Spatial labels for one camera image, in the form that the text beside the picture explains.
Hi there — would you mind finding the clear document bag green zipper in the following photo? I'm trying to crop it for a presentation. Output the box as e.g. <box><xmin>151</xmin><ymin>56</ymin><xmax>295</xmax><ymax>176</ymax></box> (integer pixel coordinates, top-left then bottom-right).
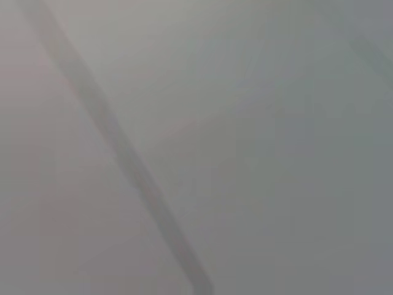
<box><xmin>17</xmin><ymin>0</ymin><xmax>393</xmax><ymax>295</ymax></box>

